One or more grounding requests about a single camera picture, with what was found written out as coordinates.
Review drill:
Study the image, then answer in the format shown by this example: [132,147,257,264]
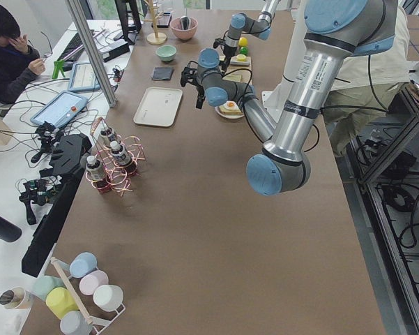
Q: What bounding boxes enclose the pink cup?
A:
[79,269,109,295]

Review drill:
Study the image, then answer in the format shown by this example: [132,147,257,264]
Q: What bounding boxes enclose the green lime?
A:
[239,47,249,56]

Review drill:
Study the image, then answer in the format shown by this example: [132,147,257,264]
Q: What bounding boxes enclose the person in beige clothes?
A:
[322,6,410,157]

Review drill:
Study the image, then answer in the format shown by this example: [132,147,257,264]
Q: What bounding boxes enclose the black monitor stand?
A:
[113,0,142,45]

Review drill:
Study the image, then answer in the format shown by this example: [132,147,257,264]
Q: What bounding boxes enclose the seated person dark jacket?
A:
[0,4,45,104]

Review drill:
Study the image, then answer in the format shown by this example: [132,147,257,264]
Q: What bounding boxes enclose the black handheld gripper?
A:
[16,177,63,225]
[31,121,64,163]

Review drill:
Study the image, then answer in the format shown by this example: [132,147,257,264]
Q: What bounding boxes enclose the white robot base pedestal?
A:
[262,0,307,121]

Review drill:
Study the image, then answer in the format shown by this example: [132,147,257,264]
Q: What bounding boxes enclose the blue teach pendant near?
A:
[30,91,88,128]

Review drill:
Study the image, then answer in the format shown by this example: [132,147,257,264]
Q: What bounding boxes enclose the tea bottle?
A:
[86,155,104,181]
[100,127,120,147]
[110,140,131,167]

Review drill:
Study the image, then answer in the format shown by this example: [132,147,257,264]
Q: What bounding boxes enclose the aluminium frame post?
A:
[65,0,116,107]

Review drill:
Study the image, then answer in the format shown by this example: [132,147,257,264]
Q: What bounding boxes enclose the green cup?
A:
[31,275,65,302]

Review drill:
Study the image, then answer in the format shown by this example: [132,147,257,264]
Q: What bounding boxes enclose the white cup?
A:
[93,284,123,312]

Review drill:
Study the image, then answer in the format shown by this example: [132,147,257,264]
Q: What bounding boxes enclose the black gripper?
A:
[222,45,236,64]
[195,84,206,109]

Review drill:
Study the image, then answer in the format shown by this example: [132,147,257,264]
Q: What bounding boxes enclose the mint green bowl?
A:
[155,45,177,62]

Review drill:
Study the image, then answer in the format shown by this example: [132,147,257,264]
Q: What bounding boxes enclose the half lemon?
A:
[236,54,247,62]

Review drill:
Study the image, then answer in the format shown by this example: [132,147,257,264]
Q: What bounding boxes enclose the cream rectangular tray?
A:
[133,87,183,128]

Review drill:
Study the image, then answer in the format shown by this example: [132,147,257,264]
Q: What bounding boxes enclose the black bar device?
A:
[22,133,92,278]

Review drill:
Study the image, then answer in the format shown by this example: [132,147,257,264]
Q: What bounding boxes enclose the grey folded cloth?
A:
[151,66,174,81]

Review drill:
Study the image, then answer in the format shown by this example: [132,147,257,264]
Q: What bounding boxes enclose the black small tray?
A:
[156,13,172,29]

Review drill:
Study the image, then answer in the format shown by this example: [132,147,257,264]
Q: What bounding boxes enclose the yellow lemon far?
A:
[238,37,248,47]

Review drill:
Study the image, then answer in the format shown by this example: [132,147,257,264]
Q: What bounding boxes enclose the white round plate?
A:
[215,100,244,119]

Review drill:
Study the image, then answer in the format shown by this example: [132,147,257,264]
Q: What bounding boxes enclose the copper wire bottle rack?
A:
[86,117,146,195]

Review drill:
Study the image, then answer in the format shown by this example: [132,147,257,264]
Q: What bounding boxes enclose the blue cup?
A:
[69,252,98,278]

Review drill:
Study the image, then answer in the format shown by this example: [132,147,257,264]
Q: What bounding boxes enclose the bamboo cutting board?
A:
[224,56,252,84]

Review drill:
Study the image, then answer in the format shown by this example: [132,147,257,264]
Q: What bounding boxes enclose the bottom bread slice with egg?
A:
[218,100,243,116]

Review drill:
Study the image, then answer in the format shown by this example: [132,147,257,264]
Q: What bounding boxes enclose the blue teach pendant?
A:
[68,62,100,93]
[30,91,88,128]

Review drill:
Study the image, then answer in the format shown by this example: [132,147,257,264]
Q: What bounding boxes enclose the green clamp tool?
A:
[52,60,65,80]

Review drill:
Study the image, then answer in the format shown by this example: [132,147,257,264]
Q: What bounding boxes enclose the black handheld gripper near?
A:
[16,177,63,225]

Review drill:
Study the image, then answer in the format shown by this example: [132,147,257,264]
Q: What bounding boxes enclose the black handheld gripper far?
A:
[31,121,64,163]

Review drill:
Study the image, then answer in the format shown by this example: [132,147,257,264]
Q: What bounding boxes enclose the black keyboard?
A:
[58,33,84,62]

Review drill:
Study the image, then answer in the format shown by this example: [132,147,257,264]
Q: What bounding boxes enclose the pink bowl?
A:
[170,17,198,40]

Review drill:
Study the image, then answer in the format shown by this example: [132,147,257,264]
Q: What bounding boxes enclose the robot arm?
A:
[194,1,397,195]
[213,0,280,70]

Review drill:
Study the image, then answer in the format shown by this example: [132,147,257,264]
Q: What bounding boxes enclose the blue teach pendant far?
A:
[68,62,100,93]

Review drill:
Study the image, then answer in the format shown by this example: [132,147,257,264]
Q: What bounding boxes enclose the black water bottle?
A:
[0,216,22,242]

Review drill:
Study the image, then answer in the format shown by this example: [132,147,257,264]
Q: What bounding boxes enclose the wooden mug tree stand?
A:
[144,0,167,45]

